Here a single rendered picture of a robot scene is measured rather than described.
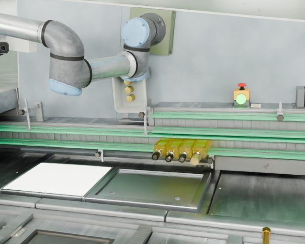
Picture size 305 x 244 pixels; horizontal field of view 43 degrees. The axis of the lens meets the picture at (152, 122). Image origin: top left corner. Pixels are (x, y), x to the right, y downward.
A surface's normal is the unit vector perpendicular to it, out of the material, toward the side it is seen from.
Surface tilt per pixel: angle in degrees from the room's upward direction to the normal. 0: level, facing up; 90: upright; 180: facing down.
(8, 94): 90
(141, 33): 7
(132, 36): 7
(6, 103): 90
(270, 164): 0
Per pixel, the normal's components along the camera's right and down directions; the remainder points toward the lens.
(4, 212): -0.29, 0.27
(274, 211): -0.06, -0.96
